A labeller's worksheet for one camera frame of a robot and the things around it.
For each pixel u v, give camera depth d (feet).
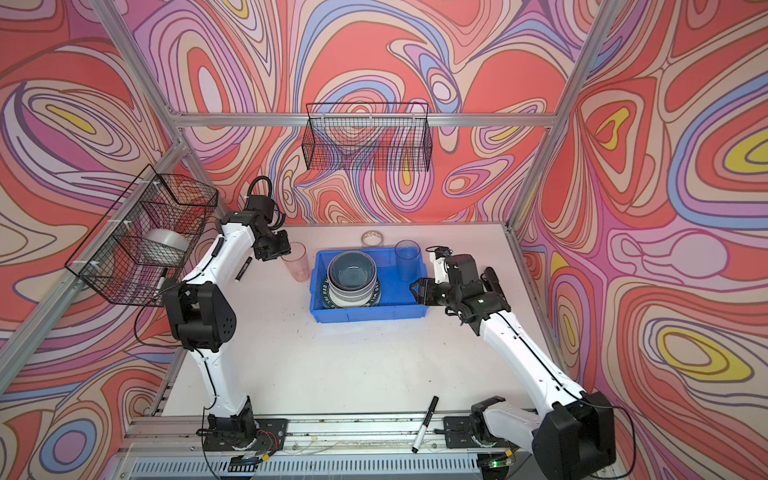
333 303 3.05
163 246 2.31
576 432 1.25
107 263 2.18
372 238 3.79
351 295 2.83
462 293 1.95
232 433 2.21
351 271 3.12
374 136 3.14
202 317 1.72
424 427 2.42
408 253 3.23
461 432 2.40
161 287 2.36
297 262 3.06
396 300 3.42
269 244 2.57
